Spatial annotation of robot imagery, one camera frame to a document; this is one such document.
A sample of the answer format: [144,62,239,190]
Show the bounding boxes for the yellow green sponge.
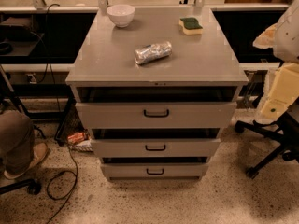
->
[179,17,203,35]

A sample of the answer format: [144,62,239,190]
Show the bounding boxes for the black floor cable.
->
[45,143,78,224]

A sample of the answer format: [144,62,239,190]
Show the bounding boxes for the silver crushed can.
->
[135,41,172,65]

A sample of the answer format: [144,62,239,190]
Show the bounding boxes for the grey drawer cabinet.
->
[64,6,249,182]

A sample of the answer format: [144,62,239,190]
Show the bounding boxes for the person leg brown trousers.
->
[0,111,35,179]

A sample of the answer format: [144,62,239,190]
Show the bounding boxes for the white bowl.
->
[107,5,135,28]

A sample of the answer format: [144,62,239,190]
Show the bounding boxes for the grey middle drawer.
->
[92,139,220,158]

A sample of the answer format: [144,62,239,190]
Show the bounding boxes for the black wire basket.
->
[54,100,84,146]

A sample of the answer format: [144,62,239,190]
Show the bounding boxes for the black tripod stand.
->
[0,63,47,139]

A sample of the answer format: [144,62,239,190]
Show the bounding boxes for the orange snack packet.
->
[67,132,88,145]

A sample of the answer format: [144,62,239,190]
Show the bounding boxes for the grey top drawer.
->
[76,102,236,129]

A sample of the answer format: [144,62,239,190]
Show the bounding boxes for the black office chair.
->
[235,112,299,179]

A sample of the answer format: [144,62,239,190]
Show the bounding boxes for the grey bottom drawer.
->
[101,163,208,179]

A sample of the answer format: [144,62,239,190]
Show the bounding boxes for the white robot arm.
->
[253,0,299,123]

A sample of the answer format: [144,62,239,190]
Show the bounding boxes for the black chair caster base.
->
[0,178,41,195]

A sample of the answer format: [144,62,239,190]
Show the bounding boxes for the tan shoe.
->
[4,143,48,180]

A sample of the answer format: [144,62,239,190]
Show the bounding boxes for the grey drawer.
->
[76,102,236,129]
[101,163,208,179]
[92,139,220,158]

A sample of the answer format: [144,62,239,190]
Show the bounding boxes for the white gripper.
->
[260,63,299,120]

